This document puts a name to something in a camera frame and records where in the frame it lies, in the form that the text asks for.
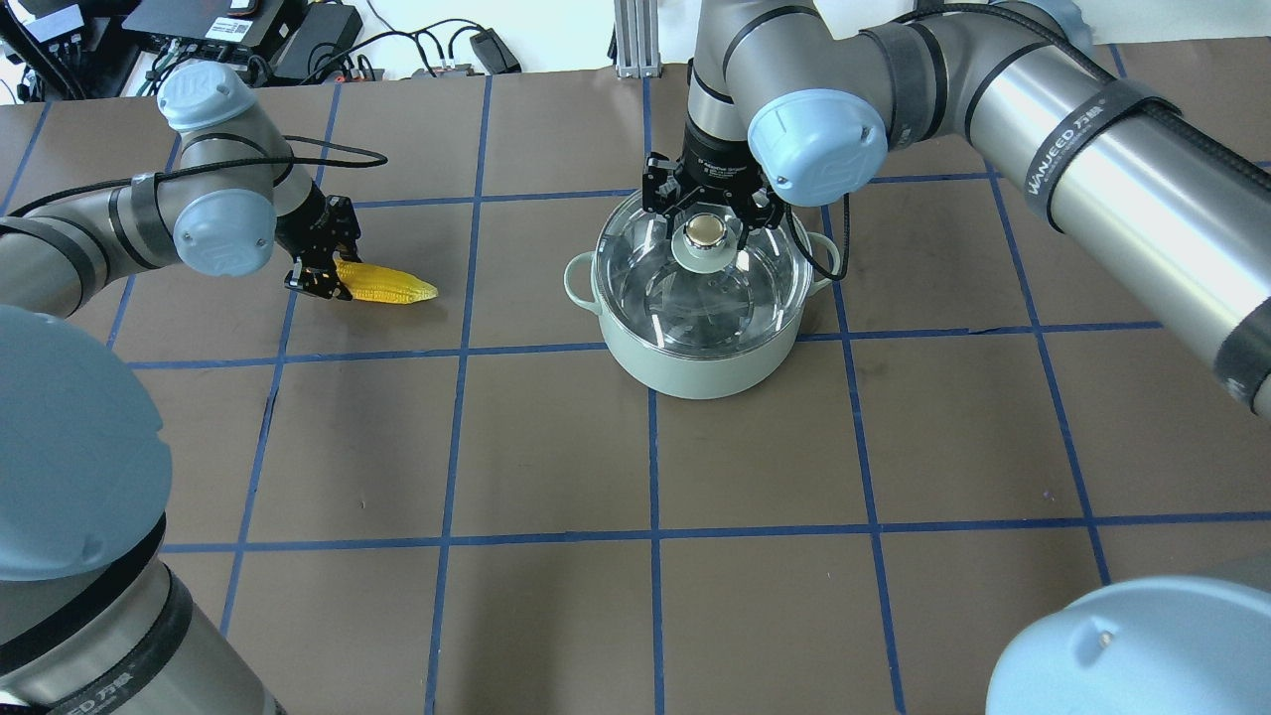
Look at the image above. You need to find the glass pot lid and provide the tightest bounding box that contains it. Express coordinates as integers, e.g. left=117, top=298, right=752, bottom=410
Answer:
left=592, top=194, right=813, bottom=359

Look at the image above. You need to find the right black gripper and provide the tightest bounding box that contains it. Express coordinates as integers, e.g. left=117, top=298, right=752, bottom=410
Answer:
left=641, top=127, right=780, bottom=250

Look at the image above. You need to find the yellow corn cob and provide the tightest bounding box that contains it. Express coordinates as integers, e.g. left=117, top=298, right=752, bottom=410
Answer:
left=336, top=259, right=438, bottom=305

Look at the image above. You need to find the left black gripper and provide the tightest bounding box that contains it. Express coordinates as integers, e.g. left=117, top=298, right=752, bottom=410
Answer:
left=275, top=192, right=361, bottom=302

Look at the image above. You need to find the aluminium frame post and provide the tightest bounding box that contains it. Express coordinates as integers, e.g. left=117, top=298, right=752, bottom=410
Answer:
left=611, top=0, right=662, bottom=77

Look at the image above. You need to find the pale green cooking pot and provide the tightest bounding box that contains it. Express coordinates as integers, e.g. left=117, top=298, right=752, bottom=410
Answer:
left=562, top=192, right=846, bottom=401

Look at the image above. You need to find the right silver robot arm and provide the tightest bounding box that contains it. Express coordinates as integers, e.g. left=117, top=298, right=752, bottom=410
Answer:
left=641, top=1, right=1268, bottom=714

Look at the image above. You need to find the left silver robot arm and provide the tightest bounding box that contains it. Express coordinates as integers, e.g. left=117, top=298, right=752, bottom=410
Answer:
left=3, top=63, right=358, bottom=714

